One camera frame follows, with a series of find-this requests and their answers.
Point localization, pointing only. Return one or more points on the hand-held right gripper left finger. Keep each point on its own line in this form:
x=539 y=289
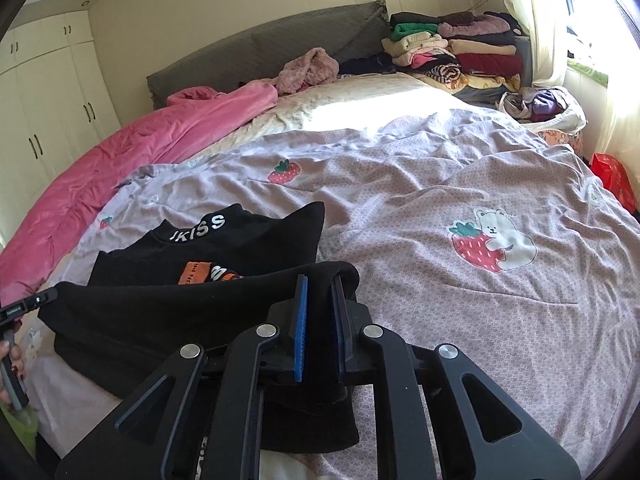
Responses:
x=301 y=340

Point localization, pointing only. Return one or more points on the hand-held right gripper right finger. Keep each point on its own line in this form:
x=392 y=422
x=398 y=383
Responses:
x=340 y=340

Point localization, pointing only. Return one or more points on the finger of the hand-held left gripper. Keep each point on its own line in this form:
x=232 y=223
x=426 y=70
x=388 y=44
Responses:
x=42 y=299

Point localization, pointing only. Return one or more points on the black sweater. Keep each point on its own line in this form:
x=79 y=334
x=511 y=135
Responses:
x=150 y=320

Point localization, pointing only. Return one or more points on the white bag of clothes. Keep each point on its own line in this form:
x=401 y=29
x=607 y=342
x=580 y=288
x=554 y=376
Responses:
x=540 y=105

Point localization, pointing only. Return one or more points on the pile of folded clothes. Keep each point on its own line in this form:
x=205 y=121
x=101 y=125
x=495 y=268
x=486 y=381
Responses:
x=465 y=55

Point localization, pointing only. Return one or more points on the person's left hand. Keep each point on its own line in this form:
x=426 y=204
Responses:
x=19 y=360

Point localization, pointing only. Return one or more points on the green garment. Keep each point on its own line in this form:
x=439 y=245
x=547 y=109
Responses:
x=22 y=427

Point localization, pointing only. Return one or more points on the pink quilt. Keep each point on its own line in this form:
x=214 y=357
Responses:
x=100 y=170

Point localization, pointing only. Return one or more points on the lilac strawberry print bed cover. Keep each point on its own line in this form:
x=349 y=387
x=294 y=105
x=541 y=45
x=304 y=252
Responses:
x=425 y=185

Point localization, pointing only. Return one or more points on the white wardrobe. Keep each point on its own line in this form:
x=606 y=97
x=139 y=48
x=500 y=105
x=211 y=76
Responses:
x=50 y=110

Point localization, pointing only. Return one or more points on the cream blanket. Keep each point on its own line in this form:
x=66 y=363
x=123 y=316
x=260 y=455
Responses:
x=375 y=100

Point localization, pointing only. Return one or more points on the pink fluffy garment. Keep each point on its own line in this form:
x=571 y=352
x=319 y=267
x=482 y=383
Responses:
x=307 y=72

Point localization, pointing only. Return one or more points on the dark navy garment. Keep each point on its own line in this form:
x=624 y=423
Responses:
x=367 y=66

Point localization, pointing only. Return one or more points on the grey padded headboard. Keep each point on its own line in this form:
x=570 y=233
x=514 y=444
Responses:
x=250 y=55

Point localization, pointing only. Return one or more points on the orange floral cloth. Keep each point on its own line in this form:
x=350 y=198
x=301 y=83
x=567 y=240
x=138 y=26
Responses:
x=555 y=139

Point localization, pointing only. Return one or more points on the red bag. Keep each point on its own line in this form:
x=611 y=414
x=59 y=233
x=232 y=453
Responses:
x=612 y=177

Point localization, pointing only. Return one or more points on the cream curtain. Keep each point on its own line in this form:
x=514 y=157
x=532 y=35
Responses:
x=540 y=25

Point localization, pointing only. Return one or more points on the window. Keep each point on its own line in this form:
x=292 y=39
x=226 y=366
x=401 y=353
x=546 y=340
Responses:
x=600 y=10

